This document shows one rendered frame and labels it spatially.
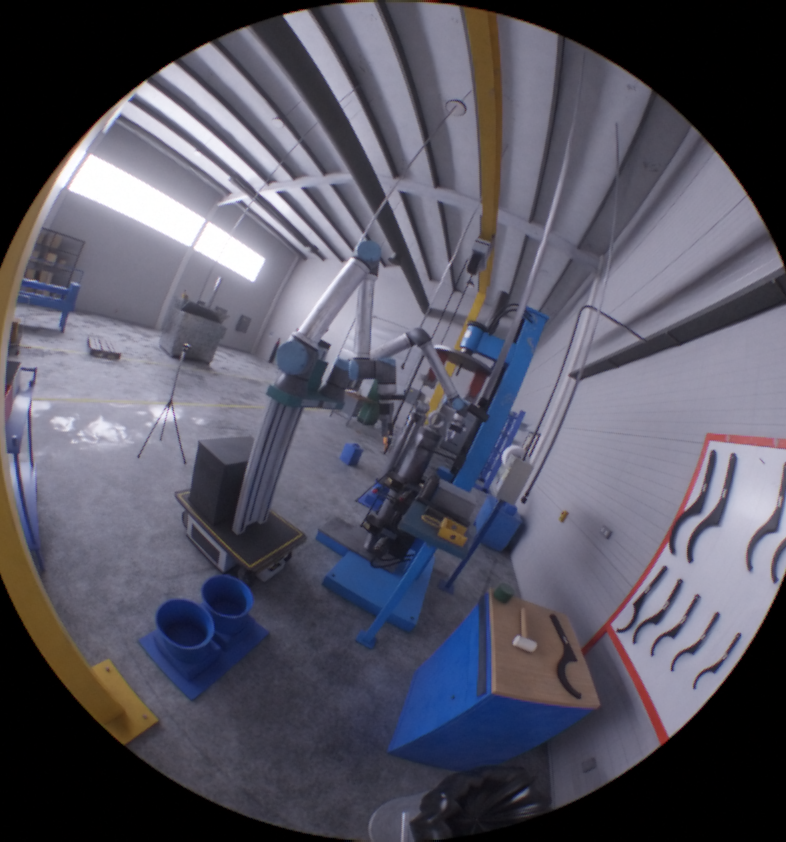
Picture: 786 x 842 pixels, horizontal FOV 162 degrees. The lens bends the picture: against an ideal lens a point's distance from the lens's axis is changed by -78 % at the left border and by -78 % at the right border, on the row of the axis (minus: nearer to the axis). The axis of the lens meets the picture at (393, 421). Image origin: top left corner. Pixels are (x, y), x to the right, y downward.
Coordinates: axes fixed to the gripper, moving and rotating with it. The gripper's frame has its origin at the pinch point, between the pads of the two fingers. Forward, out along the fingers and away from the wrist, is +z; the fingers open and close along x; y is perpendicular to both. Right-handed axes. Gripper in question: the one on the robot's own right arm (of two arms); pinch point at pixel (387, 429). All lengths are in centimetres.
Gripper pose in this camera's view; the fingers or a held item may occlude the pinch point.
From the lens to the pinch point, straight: 133.0
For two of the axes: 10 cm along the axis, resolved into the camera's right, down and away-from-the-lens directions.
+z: 0.0, 9.8, 1.8
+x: -1.7, 1.8, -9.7
